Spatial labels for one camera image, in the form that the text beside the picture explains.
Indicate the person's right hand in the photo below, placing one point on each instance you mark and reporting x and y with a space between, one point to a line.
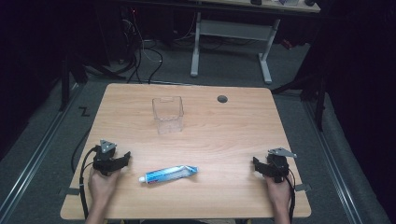
280 193

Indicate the clear plastic container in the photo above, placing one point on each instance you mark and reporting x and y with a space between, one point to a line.
168 115

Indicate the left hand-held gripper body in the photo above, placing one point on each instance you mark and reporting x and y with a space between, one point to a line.
104 161

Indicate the black floor tape mark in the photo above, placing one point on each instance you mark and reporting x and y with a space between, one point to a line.
84 111

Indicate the metal floor rail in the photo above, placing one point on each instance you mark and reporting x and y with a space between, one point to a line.
333 161
34 158

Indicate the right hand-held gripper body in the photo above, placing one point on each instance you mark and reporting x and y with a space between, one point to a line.
278 165

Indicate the person's left hand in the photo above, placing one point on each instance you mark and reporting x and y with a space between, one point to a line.
102 186

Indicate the black stand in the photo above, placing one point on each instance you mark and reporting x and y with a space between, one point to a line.
319 102
65 87

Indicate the desk with white legs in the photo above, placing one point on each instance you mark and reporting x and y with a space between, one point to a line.
233 31

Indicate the blue white toothpaste tube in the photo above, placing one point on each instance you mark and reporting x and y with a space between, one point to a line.
168 174

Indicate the grey tape piece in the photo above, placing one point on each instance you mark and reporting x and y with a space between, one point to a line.
303 187
71 191

